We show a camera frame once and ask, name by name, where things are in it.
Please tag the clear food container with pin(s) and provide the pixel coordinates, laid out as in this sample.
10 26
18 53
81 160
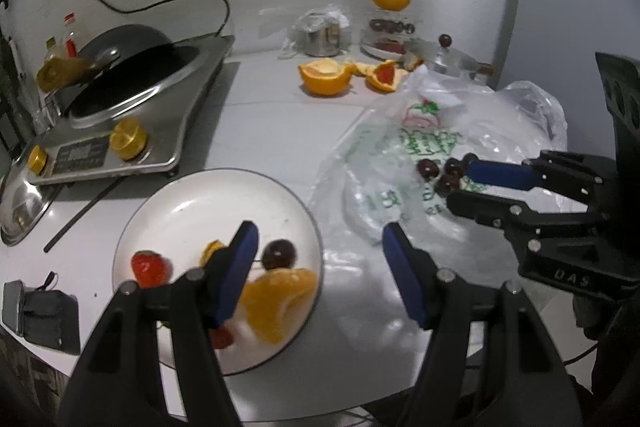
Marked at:
385 42

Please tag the peeled orange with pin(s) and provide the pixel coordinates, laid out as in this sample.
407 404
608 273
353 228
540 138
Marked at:
285 297

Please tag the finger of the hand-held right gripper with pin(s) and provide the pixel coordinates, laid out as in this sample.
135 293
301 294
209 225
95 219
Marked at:
500 174
480 207

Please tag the black metal rack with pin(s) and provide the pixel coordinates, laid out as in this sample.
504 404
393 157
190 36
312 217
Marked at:
12 52

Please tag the glass lid with knob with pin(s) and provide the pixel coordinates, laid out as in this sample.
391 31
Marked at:
485 68

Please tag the black pouch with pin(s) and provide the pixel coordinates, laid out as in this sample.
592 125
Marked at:
52 322

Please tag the dark red cherry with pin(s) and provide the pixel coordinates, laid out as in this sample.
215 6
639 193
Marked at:
453 166
428 168
279 254
446 184
470 159

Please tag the large steel pot lid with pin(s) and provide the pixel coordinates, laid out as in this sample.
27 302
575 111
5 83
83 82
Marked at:
20 202

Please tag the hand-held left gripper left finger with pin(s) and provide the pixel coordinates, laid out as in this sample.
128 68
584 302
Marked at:
240 277

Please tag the dark phone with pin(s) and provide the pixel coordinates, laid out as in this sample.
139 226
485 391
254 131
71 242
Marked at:
12 304

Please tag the small pot lid with knob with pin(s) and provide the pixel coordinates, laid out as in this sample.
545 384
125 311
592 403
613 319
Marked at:
450 62

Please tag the printed clear plastic bag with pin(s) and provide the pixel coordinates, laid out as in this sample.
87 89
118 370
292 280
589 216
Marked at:
370 187

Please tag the steel induction cooker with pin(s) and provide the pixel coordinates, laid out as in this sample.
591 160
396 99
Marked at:
165 127

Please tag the small orange segment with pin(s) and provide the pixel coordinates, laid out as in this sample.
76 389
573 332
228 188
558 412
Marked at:
211 252

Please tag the white round plate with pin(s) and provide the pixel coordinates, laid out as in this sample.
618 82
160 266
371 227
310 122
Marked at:
200 207

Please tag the black chopstick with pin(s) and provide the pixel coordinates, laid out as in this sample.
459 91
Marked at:
80 218

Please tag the red strawberry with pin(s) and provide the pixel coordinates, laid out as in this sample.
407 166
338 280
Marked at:
222 338
149 268

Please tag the steel cup in wrap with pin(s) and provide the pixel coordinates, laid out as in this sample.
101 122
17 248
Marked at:
336 14

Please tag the red label bottle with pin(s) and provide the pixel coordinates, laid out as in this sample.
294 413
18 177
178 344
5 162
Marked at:
71 37

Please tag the orange peel piece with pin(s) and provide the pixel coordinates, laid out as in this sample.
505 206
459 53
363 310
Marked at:
385 77

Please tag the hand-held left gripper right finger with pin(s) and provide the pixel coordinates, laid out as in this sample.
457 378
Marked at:
405 277

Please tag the hollow orange peel half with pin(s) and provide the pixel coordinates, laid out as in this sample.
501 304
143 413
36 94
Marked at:
325 82

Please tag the black wok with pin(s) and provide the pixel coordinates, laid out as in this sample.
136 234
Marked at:
130 39

